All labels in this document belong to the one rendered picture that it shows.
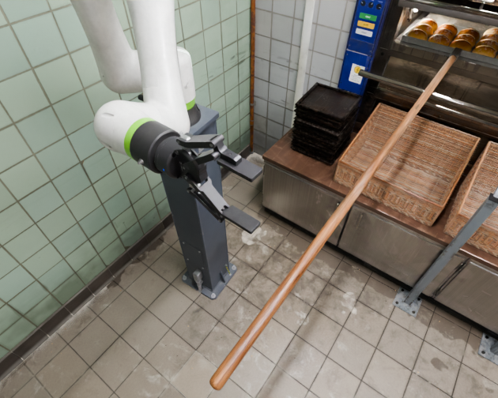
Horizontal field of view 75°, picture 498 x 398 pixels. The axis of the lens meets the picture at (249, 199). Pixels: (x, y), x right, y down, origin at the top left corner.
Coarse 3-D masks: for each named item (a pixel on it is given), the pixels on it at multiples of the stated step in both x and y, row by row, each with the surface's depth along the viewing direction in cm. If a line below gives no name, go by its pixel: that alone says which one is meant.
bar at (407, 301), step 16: (384, 80) 146; (432, 96) 138; (448, 96) 136; (480, 112) 131; (496, 112) 128; (496, 192) 128; (480, 208) 133; (480, 224) 137; (464, 240) 146; (448, 256) 157; (432, 272) 169; (400, 288) 204; (416, 288) 184; (400, 304) 197; (416, 304) 197; (480, 352) 179; (496, 352) 177
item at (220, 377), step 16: (448, 64) 147; (432, 80) 140; (416, 112) 125; (400, 128) 118; (368, 176) 102; (352, 192) 98; (336, 224) 91; (320, 240) 87; (304, 256) 84; (288, 288) 78; (272, 304) 76; (256, 320) 73; (256, 336) 72; (240, 352) 69; (224, 368) 67
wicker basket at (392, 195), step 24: (384, 120) 193; (360, 144) 198; (384, 144) 198; (408, 144) 191; (432, 144) 183; (456, 144) 176; (336, 168) 180; (360, 168) 192; (384, 168) 192; (408, 168) 192; (432, 168) 188; (456, 168) 181; (384, 192) 169; (408, 192) 160; (432, 192) 179; (432, 216) 168
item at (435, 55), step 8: (400, 40) 171; (392, 48) 171; (400, 48) 169; (408, 48) 167; (416, 48) 165; (424, 48) 164; (416, 56) 167; (424, 56) 164; (432, 56) 162; (440, 56) 160; (448, 56) 159; (456, 64) 158; (464, 64) 156; (472, 64) 155; (480, 64) 153; (488, 64) 153; (480, 72) 155; (488, 72) 153; (496, 72) 151
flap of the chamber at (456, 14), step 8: (400, 0) 144; (416, 8) 142; (424, 8) 140; (432, 8) 138; (440, 8) 137; (448, 16) 137; (456, 16) 135; (464, 16) 134; (472, 16) 132; (480, 16) 131; (488, 24) 131; (496, 24) 129
